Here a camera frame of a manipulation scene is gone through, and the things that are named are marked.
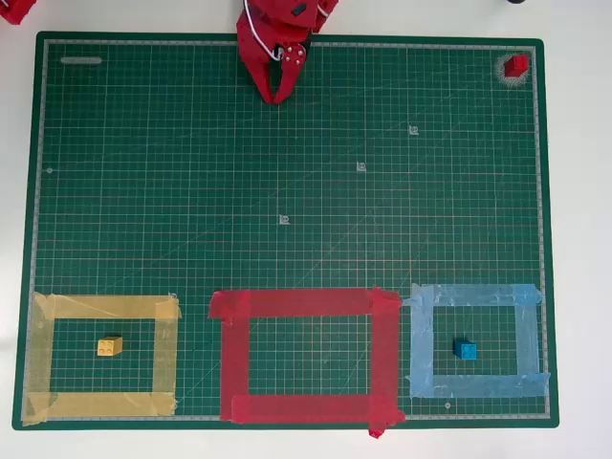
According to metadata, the red toy brick cube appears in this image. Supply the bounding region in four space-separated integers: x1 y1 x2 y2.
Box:
505 54 531 77

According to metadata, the red leader arm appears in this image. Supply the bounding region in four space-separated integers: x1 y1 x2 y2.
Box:
0 0 37 26

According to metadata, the red tape square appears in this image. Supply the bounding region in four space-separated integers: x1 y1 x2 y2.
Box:
208 285 407 440

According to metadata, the yellow tape square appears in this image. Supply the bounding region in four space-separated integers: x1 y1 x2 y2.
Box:
21 291 184 427

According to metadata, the blue tape square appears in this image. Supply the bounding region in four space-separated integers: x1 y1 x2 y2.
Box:
401 281 552 401

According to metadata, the yellow toy brick cube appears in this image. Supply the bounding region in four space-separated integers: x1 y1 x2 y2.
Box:
97 336 124 358

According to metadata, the blue toy brick cube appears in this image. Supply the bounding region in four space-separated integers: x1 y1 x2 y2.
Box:
452 338 478 361

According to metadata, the green cutting mat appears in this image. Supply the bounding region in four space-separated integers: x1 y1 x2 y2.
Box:
11 31 560 431

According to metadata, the white gripper servo cable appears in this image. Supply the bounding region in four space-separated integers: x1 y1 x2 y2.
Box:
242 0 284 62

